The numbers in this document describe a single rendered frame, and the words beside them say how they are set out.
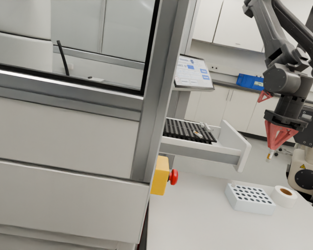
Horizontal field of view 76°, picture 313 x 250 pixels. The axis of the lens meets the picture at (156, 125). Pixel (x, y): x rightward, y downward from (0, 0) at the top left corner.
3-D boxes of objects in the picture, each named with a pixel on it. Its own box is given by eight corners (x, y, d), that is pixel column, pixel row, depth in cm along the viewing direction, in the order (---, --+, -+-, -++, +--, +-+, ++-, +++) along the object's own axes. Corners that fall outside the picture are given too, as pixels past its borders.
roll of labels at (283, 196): (288, 211, 66) (293, 201, 64) (267, 197, 71) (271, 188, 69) (295, 204, 70) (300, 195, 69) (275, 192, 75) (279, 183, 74)
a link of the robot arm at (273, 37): (273, -17, 74) (250, 10, 82) (262, -25, 72) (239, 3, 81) (315, 61, 51) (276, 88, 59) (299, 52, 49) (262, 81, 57)
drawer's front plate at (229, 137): (218, 140, 99) (225, 119, 96) (241, 173, 72) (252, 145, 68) (214, 140, 99) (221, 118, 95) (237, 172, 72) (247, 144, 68)
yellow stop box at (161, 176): (165, 179, 55) (170, 156, 53) (166, 197, 49) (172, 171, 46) (146, 176, 55) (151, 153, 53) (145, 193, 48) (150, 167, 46)
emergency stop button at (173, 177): (175, 179, 53) (178, 166, 52) (176, 189, 50) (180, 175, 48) (163, 177, 53) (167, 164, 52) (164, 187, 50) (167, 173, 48)
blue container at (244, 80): (265, 90, 404) (269, 79, 397) (273, 93, 365) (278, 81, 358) (235, 84, 407) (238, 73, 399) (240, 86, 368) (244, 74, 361)
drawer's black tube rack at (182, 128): (202, 138, 93) (206, 125, 91) (212, 156, 76) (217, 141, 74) (154, 129, 91) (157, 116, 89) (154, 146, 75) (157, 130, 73)
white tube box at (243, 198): (258, 197, 70) (262, 188, 69) (272, 215, 62) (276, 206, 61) (224, 192, 69) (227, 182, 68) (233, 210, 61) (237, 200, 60)
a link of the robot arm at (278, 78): (301, 48, 53) (273, 70, 60) (274, 37, 48) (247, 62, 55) (326, 84, 48) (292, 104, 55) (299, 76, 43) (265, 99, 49)
